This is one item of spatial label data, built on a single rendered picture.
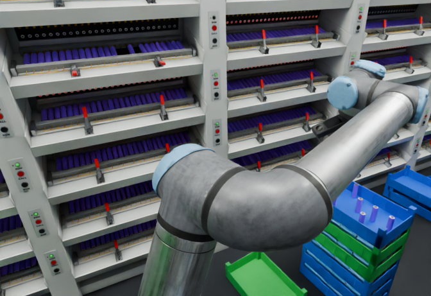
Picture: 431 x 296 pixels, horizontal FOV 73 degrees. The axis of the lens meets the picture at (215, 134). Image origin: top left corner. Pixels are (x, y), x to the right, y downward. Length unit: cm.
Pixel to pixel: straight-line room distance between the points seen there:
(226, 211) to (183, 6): 78
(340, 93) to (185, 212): 58
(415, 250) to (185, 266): 148
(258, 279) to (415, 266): 74
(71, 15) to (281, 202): 81
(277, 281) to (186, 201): 108
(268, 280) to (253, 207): 111
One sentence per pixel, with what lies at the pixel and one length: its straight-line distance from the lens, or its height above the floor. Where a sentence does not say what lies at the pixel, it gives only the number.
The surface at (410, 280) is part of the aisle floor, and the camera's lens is 169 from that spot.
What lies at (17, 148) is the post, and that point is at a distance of 110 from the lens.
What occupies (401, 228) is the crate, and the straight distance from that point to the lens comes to 123.
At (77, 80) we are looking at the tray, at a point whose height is 94.
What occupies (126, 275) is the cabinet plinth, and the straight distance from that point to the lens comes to 154.
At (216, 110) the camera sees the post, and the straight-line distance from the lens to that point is 116.
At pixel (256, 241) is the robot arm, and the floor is 87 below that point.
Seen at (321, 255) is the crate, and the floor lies 19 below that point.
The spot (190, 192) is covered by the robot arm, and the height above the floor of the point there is 91.
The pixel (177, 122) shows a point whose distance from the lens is 112.
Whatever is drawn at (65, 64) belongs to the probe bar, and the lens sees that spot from 106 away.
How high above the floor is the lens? 116
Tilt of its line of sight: 25 degrees down
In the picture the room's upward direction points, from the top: 2 degrees counter-clockwise
